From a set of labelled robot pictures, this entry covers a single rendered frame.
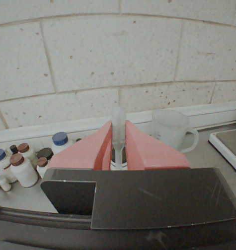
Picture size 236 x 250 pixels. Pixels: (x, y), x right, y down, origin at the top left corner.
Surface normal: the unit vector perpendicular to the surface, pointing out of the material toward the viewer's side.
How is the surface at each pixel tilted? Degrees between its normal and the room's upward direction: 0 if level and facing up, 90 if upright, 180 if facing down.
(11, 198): 0
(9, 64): 90
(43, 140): 90
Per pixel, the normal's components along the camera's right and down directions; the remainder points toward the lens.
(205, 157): -0.01, -0.82
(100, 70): 0.22, 0.55
